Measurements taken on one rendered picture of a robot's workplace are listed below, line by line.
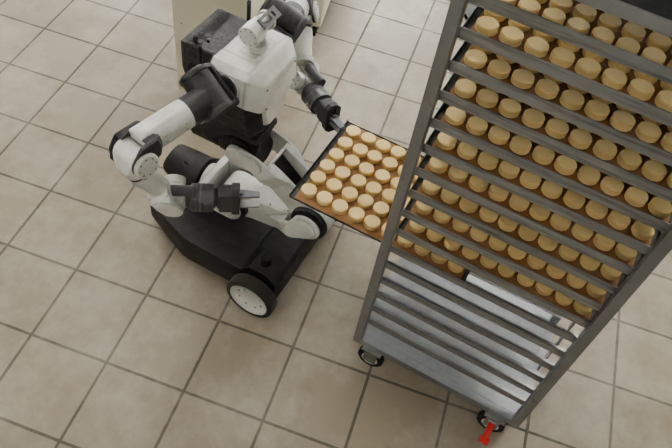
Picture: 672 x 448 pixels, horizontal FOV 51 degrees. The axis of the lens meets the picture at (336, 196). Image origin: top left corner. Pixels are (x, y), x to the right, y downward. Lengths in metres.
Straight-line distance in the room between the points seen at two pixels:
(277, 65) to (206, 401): 1.20
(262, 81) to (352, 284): 1.07
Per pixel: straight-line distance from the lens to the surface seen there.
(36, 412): 2.67
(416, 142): 1.73
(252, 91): 2.10
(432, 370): 2.56
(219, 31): 2.23
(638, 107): 1.53
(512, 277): 2.06
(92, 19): 3.98
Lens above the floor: 2.40
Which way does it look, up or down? 51 degrees down
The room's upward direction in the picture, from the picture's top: 10 degrees clockwise
